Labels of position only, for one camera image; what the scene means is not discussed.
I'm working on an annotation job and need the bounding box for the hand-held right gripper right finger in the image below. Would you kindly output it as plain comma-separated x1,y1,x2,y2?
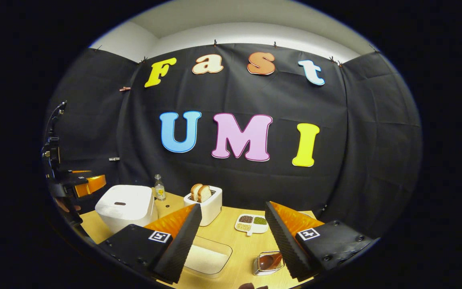
265,201,380,282

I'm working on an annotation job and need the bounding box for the white rice cooker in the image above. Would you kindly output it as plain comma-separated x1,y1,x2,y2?
95,185,158,234

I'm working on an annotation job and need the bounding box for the white toaster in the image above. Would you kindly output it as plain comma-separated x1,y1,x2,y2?
184,185,223,226

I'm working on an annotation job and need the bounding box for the metal wire chopstick holder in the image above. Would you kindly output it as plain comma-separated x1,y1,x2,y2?
252,251,286,277

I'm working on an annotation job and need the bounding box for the brown wooden spoon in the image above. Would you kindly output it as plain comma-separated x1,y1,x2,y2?
257,252,284,271

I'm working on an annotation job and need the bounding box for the black backdrop cloth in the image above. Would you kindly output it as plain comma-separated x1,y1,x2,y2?
45,42,423,241

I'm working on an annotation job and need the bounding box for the white divided dish of beans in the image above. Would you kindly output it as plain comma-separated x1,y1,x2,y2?
235,214,269,236

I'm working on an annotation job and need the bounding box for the small clear glass bottle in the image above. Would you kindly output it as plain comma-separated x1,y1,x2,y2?
154,174,166,201

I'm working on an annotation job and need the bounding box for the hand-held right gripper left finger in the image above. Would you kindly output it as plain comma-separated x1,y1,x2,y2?
98,203,203,285

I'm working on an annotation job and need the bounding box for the clear container of rice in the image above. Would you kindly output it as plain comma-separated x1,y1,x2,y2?
183,235,233,279

